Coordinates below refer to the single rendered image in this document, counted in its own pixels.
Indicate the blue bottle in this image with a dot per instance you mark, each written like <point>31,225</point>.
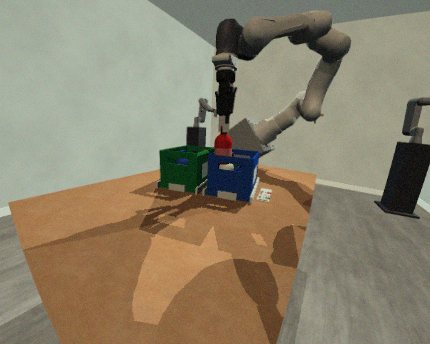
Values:
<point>181,161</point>

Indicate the green crate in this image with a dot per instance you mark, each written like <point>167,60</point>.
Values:
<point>191,175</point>

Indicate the beige paper pick list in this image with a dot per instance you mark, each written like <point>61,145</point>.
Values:
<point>264,195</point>

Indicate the blue crate with dividers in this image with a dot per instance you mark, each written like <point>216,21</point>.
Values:
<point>238,181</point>

